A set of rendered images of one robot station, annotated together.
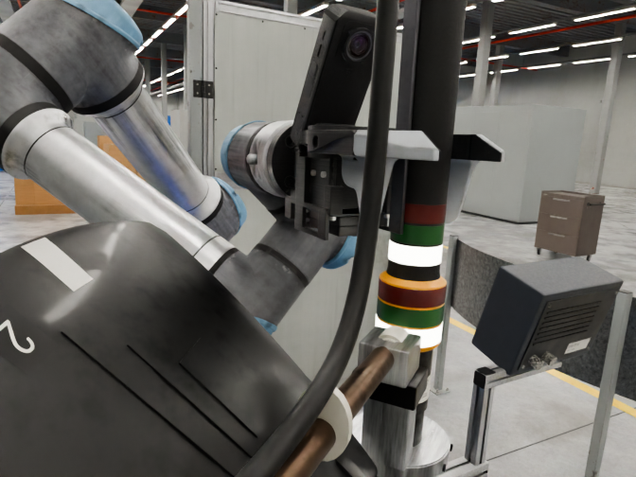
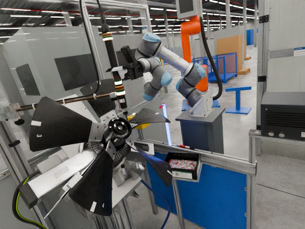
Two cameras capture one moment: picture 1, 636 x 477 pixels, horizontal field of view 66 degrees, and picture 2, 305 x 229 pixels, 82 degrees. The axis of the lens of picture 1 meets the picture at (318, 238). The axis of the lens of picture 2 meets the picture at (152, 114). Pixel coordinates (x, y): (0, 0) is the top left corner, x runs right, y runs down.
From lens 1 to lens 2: 95 cm
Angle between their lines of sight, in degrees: 68
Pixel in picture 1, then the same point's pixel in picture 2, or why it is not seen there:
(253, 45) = not seen: outside the picture
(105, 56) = (149, 46)
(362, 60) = (125, 53)
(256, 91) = (292, 11)
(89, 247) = (103, 81)
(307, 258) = (153, 84)
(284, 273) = (150, 86)
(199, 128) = (261, 35)
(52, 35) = (141, 45)
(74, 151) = not seen: hidden behind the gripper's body
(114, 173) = not seen: hidden behind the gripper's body
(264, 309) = (147, 92)
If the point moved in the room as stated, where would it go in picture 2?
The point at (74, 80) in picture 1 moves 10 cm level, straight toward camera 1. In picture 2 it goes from (145, 52) to (135, 53)
